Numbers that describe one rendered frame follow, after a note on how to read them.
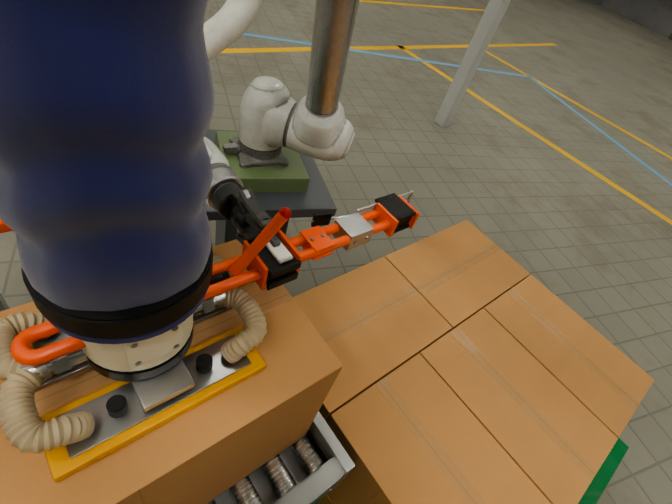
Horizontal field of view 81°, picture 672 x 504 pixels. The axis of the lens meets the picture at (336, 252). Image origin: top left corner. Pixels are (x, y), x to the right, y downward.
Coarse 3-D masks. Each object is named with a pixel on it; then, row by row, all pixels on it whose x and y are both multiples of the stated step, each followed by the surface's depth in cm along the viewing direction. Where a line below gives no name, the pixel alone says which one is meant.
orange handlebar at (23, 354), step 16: (0, 224) 65; (336, 224) 86; (384, 224) 91; (304, 240) 81; (320, 240) 81; (336, 240) 83; (304, 256) 78; (320, 256) 81; (256, 272) 72; (208, 288) 67; (224, 288) 68; (16, 336) 54; (32, 336) 54; (48, 336) 56; (16, 352) 52; (32, 352) 53; (48, 352) 53; (64, 352) 54
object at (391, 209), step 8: (392, 200) 96; (400, 200) 96; (376, 208) 94; (384, 208) 92; (392, 208) 93; (400, 208) 94; (408, 208) 95; (384, 216) 93; (392, 216) 91; (400, 216) 92; (408, 216) 93; (416, 216) 95; (392, 224) 91; (400, 224) 95; (408, 224) 98; (392, 232) 92
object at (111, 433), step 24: (192, 360) 69; (216, 360) 70; (240, 360) 71; (120, 384) 64; (216, 384) 68; (72, 408) 60; (96, 408) 60; (120, 408) 59; (168, 408) 63; (192, 408) 65; (96, 432) 58; (120, 432) 59; (144, 432) 61; (48, 456) 55; (72, 456) 55; (96, 456) 57
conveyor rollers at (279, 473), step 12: (300, 444) 104; (312, 444) 106; (276, 456) 101; (300, 456) 103; (312, 456) 103; (264, 468) 100; (276, 468) 99; (312, 468) 101; (240, 480) 95; (276, 480) 97; (288, 480) 98; (240, 492) 94; (252, 492) 94
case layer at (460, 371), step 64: (448, 256) 174; (320, 320) 133; (384, 320) 140; (448, 320) 148; (512, 320) 156; (576, 320) 166; (384, 384) 123; (448, 384) 129; (512, 384) 135; (576, 384) 142; (640, 384) 150; (384, 448) 109; (448, 448) 114; (512, 448) 119; (576, 448) 124
